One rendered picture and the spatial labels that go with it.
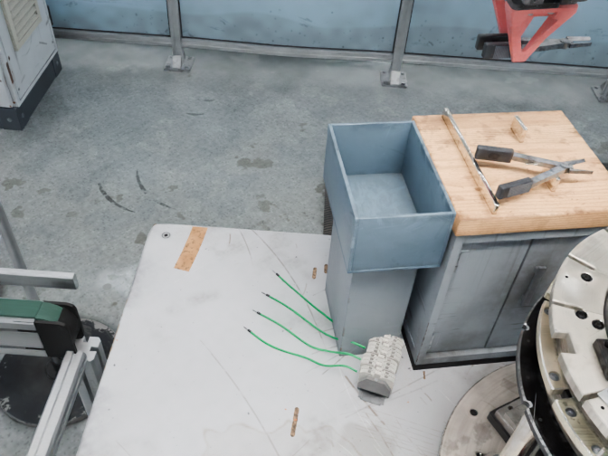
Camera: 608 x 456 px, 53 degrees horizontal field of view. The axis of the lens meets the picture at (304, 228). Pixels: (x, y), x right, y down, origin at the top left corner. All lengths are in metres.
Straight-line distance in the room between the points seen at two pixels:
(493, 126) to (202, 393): 0.50
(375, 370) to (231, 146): 1.78
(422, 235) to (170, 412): 0.39
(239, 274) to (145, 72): 2.11
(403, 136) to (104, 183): 1.71
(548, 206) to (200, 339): 0.48
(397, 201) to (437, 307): 0.14
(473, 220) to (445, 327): 0.20
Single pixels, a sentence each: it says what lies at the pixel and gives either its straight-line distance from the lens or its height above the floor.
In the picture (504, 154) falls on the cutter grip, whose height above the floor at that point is 1.09.
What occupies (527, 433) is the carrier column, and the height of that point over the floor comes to 0.94.
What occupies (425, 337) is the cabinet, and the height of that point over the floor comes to 0.86.
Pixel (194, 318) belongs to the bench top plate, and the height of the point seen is 0.78.
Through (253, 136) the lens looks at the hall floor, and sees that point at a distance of 2.53.
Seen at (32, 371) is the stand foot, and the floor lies 0.02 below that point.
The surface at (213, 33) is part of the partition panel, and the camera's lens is 2.90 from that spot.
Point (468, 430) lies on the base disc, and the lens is 0.82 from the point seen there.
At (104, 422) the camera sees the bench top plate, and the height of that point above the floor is 0.78.
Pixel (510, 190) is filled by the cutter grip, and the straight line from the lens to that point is 0.67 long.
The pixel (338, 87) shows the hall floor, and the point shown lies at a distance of 2.87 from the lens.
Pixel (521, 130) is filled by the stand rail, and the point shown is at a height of 1.08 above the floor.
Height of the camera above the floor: 1.49
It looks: 44 degrees down
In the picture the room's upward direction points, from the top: 4 degrees clockwise
